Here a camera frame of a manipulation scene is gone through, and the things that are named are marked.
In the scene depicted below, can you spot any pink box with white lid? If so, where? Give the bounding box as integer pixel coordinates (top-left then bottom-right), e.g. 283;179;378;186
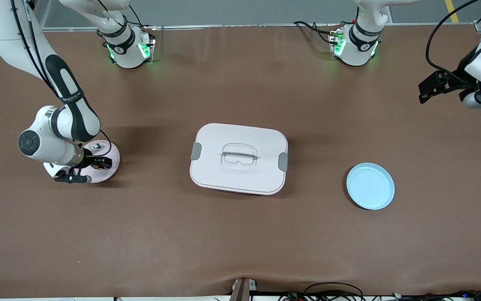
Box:
189;123;289;196

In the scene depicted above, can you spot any pink round plate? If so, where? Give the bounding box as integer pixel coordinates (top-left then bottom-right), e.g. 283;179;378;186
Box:
75;141;121;184

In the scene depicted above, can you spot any light blue round plate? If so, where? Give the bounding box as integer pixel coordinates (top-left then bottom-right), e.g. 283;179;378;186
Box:
346;163;395;210

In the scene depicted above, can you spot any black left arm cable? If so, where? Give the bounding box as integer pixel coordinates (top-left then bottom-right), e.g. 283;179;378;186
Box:
426;0;481;83

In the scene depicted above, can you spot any black base cable bundle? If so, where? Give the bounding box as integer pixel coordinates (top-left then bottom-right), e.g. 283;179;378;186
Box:
294;20;341;45

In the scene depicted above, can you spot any grey table edge bracket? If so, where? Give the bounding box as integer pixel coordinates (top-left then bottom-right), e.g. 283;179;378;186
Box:
229;277;258;301

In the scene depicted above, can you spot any tangled cable bundle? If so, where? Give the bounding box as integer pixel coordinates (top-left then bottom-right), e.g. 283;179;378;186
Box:
278;290;481;301

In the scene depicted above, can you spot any black cable loop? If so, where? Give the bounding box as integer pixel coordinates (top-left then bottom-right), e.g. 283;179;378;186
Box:
303;282;365;301

